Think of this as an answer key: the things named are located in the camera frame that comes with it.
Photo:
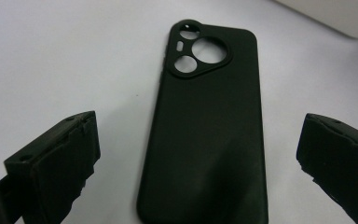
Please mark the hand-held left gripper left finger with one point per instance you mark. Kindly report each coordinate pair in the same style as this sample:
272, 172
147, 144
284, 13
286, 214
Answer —
56, 168

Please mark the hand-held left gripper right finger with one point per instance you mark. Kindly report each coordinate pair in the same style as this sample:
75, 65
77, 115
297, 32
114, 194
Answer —
341, 161

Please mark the black phone case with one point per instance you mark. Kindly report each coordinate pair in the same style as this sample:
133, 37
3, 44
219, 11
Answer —
208, 140

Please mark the white long plastic tray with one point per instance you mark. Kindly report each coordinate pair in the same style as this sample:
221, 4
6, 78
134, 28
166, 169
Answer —
332, 15

